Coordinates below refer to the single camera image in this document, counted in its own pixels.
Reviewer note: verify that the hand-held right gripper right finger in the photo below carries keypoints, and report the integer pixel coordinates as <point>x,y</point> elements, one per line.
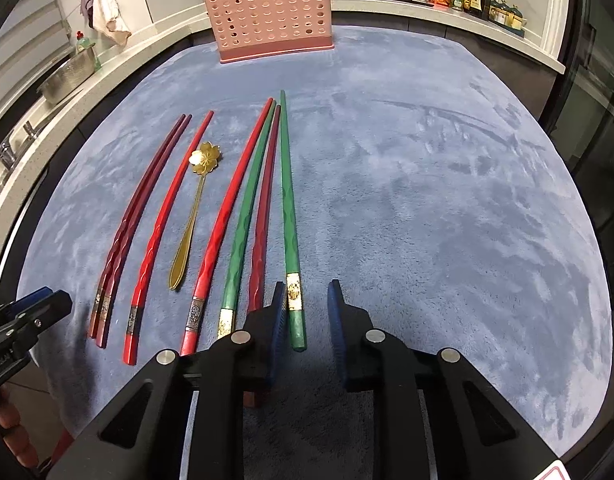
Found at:
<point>337,330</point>

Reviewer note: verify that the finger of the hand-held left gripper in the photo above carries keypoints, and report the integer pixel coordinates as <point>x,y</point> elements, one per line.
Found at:
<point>32,296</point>
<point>42,310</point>

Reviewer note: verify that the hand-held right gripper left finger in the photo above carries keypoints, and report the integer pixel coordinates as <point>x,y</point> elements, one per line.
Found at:
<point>277,330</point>

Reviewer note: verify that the green chopstick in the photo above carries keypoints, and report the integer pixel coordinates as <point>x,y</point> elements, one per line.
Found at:
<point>237,255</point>
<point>289,230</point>

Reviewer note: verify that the bright red chopstick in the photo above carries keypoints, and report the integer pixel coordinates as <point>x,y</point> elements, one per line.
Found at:
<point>197,310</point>
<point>132,340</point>

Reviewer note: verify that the pink perforated utensil holder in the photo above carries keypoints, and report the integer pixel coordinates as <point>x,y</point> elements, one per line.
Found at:
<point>267,15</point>

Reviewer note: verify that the person's left hand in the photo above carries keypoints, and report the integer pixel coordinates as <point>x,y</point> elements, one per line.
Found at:
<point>14,435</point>

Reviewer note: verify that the blue fleece mat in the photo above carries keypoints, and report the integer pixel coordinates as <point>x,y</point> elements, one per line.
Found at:
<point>412,210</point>

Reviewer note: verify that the chrome faucet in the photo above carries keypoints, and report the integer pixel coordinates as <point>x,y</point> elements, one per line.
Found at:
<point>7,150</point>

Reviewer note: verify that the gold flower spoon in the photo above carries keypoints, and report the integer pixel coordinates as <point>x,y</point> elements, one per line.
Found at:
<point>205,157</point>

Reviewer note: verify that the steel basin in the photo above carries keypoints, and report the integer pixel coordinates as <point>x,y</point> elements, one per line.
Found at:
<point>67,77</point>

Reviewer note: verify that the green dish soap bottle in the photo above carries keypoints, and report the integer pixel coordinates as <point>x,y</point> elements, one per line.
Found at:
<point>82,42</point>

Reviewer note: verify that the white hanging towel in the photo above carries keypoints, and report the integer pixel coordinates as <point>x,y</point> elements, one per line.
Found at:
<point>107,5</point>

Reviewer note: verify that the glass sliding door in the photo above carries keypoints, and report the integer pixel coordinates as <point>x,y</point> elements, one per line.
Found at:
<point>597,110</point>

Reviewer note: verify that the small green-lid jar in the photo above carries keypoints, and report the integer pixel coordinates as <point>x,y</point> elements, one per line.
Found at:
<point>459,2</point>

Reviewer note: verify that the green seasoning jar set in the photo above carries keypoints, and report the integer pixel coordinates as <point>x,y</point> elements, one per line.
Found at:
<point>507,17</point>

